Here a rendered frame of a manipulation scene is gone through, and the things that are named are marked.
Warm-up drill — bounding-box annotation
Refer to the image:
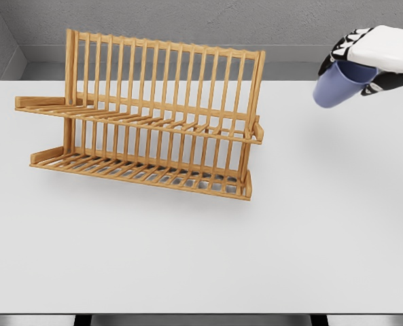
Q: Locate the blue plastic cup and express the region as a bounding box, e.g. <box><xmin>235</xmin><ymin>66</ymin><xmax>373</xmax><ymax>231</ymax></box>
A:
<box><xmin>312</xmin><ymin>60</ymin><xmax>379</xmax><ymax>109</ymax></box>

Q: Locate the wooden two-tier dish rack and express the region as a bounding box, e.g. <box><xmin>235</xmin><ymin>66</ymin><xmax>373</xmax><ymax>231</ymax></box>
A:
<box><xmin>14</xmin><ymin>28</ymin><xmax>266</xmax><ymax>202</ymax></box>

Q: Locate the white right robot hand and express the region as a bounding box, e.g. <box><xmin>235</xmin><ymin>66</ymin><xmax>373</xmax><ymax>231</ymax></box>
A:
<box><xmin>317</xmin><ymin>24</ymin><xmax>403</xmax><ymax>97</ymax></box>

